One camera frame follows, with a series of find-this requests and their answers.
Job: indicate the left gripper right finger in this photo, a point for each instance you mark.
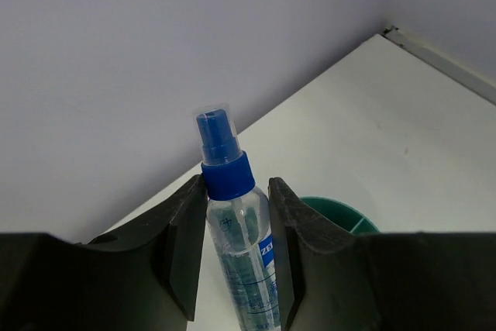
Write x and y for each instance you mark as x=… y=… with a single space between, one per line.
x=330 y=279

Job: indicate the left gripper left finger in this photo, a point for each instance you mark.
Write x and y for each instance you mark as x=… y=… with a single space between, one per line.
x=142 y=275

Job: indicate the green round pen holder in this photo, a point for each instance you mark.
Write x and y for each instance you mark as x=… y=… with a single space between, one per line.
x=342 y=215

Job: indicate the blue cap spray bottle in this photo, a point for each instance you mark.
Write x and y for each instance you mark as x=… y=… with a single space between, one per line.
x=238 y=219

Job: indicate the metal side rail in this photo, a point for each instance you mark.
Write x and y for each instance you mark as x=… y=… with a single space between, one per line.
x=471 y=80

